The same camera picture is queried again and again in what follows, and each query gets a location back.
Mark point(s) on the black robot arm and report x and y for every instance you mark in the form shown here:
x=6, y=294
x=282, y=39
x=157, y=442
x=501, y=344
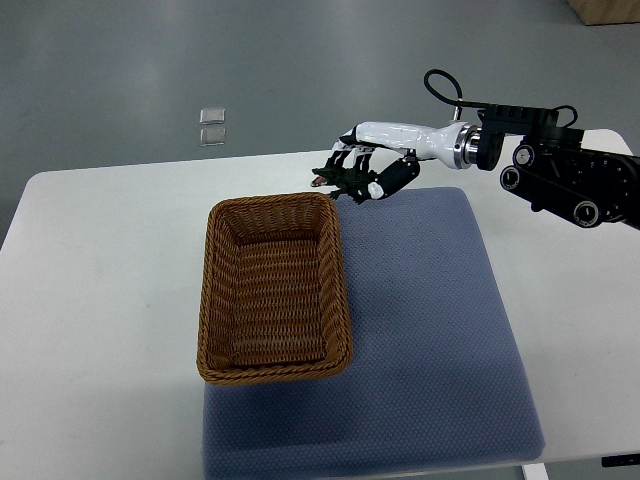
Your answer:
x=552, y=171

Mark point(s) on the dark green toy crocodile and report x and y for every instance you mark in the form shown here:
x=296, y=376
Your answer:
x=347, y=181

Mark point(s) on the blue quilted mat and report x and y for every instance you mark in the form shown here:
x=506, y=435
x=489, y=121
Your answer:
x=436, y=379

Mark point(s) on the brown wicker basket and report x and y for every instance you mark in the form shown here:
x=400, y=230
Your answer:
x=274, y=304

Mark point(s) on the white table leg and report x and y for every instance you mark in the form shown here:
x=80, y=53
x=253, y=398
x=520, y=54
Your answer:
x=535, y=471

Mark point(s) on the upper clear floor plate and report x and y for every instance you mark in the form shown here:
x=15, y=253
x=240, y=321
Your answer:
x=212, y=115

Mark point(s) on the wooden box corner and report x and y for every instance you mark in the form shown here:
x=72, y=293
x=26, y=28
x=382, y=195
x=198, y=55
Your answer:
x=606, y=12

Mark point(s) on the black table control panel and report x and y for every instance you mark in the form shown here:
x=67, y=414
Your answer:
x=620, y=460

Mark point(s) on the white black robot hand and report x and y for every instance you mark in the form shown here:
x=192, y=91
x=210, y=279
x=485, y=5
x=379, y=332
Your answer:
x=454, y=145

